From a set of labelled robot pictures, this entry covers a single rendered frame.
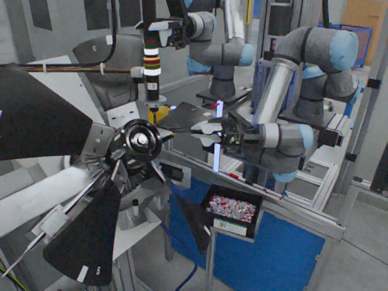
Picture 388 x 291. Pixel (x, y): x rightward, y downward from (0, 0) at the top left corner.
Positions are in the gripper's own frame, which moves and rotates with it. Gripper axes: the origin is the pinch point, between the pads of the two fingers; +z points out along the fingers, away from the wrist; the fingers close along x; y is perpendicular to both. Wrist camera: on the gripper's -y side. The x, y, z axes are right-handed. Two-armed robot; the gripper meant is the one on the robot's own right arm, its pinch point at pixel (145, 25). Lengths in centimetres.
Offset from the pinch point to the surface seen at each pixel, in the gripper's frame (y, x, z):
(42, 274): 132, 74, 14
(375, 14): 19, -102, -800
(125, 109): 22.6, 6.4, 2.8
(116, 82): 16.1, 11.3, 0.4
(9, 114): 16.0, 15.9, 29.8
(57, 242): 35, -5, 39
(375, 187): 42, -63, -24
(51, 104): 15.6, 11.3, 22.0
